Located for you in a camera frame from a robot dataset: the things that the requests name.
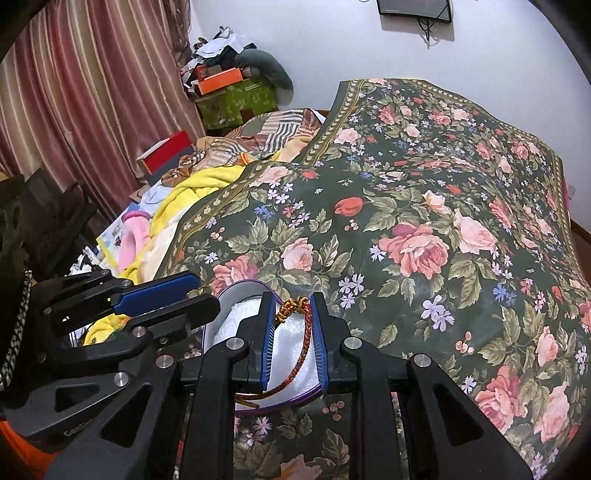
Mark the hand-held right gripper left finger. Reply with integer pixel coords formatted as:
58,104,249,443
44,292,278,480

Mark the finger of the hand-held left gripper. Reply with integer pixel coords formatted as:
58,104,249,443
9,295,221,455
32,270,200,319

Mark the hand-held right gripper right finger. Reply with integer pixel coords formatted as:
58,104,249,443
310,292,532,480

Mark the red orange braided bracelet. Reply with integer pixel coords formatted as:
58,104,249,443
235,298,314,409

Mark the purple heart-shaped tin box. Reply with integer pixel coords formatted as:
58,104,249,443
201,279,325,414

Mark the black bag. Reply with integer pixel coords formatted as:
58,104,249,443
25,168,99,278

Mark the printed paper booklet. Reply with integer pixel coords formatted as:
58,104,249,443
96,215,126,260

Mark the pale blue cloth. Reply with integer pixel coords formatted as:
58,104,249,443
137,184,177,214

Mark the yellow blanket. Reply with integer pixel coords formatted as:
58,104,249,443
83,165,245,347

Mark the red box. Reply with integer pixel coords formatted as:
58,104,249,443
136,130,195,176

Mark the pink striped curtain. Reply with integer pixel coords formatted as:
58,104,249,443
0,0,206,217

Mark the dark green floral cloth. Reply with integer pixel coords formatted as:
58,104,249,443
154,78,591,480

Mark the striped patchwork blanket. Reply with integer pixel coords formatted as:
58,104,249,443
161,108,331,185

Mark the orange box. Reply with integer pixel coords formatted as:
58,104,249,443
194,67,244,96

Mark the grey cushion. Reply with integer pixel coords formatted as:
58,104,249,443
233,48,294,91

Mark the pile of clothes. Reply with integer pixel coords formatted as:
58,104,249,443
180,25,257,70

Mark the black white braided cord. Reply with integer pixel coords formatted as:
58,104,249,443
0,271,34,385

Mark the black cable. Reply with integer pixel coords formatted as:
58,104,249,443
417,18,440,48

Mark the small black wall screen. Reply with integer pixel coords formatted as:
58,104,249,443
376,0,454,24

